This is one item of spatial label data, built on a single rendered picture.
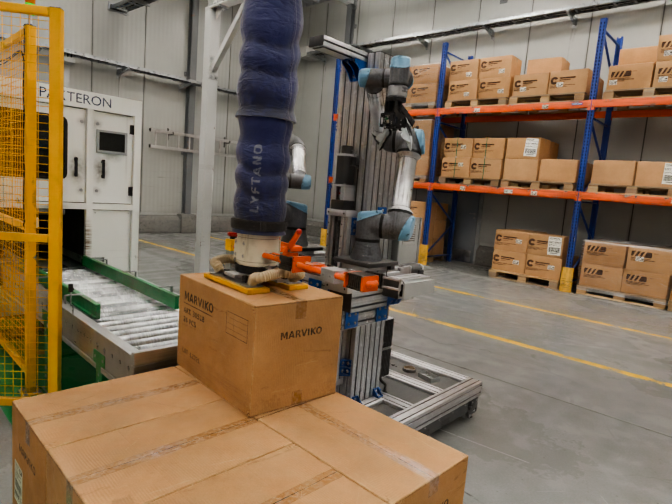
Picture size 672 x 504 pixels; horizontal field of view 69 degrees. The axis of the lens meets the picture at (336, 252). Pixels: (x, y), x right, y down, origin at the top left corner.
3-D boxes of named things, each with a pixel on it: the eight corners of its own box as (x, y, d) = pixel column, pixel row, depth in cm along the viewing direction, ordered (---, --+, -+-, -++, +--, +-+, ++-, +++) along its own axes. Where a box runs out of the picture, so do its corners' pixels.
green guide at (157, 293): (82, 265, 408) (82, 254, 407) (95, 264, 415) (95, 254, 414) (175, 309, 297) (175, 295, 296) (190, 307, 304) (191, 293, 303)
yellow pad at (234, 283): (203, 277, 205) (203, 265, 204) (224, 275, 211) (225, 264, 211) (247, 295, 180) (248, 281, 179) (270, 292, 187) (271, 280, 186)
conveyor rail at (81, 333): (1, 289, 369) (1, 264, 367) (9, 288, 373) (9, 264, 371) (129, 397, 210) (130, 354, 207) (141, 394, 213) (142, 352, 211)
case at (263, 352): (176, 363, 215) (180, 273, 210) (255, 349, 241) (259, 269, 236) (249, 418, 171) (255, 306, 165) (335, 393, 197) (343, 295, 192)
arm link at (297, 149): (305, 150, 285) (309, 196, 248) (286, 148, 283) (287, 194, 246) (307, 131, 278) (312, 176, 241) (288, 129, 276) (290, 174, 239)
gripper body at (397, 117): (378, 128, 191) (381, 96, 189) (391, 131, 197) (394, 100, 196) (394, 128, 186) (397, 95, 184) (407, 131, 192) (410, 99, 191)
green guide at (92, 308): (6, 269, 370) (6, 257, 369) (22, 268, 377) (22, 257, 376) (79, 321, 259) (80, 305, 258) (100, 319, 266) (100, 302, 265)
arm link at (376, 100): (375, 137, 245) (360, 60, 203) (397, 138, 242) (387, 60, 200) (371, 156, 241) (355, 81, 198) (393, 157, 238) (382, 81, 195)
